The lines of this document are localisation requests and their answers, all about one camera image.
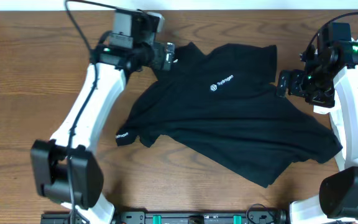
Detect black polo shirt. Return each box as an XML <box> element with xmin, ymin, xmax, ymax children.
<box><xmin>116</xmin><ymin>43</ymin><xmax>342</xmax><ymax>187</ymax></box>

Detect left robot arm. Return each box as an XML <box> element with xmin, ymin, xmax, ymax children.
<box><xmin>30</xmin><ymin>42</ymin><xmax>175</xmax><ymax>223</ymax></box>

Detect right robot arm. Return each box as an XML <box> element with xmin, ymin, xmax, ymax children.
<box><xmin>277</xmin><ymin>39</ymin><xmax>358</xmax><ymax>223</ymax></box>

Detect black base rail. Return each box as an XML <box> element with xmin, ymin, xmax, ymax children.
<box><xmin>112</xmin><ymin>210</ymin><xmax>288</xmax><ymax>224</ymax></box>

